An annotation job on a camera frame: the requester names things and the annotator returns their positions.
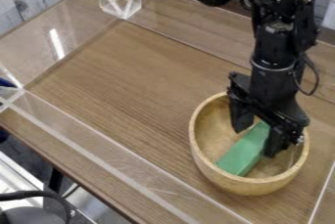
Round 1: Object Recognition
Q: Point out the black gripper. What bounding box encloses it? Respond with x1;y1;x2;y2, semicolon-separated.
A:
227;61;309;157

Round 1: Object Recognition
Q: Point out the green rectangular block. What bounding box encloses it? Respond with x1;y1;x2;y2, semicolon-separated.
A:
214;121;269;176

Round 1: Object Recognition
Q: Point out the brown wooden bowl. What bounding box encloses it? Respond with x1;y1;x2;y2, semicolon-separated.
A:
188;92;309;196

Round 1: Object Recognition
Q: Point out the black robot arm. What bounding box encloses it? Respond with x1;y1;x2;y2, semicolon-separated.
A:
196;0;318;157

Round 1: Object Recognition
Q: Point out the black table leg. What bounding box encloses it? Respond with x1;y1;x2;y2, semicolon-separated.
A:
48;168;64;193

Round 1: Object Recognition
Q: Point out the blue object at edge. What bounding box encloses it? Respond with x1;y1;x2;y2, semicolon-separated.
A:
0;77;17;88

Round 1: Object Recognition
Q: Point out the clear acrylic enclosure wall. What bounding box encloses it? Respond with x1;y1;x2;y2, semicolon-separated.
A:
0;0;335;224

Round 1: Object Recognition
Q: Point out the black metal bracket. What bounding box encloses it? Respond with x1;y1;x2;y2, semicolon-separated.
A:
42;198;96;224

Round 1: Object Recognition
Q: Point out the black cable loop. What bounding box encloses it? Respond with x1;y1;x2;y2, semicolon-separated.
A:
0;190;73;224

